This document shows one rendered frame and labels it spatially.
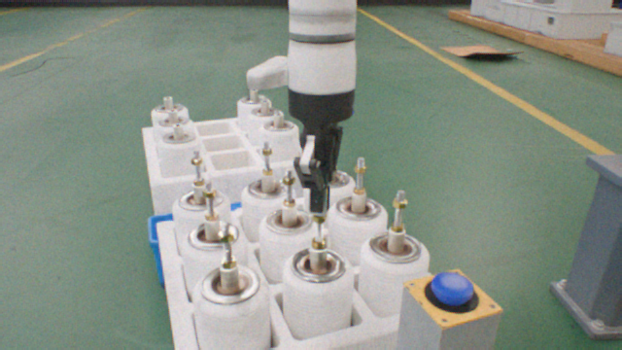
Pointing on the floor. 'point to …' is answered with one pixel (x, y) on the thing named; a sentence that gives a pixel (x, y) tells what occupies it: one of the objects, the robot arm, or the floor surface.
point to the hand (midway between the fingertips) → (319, 197)
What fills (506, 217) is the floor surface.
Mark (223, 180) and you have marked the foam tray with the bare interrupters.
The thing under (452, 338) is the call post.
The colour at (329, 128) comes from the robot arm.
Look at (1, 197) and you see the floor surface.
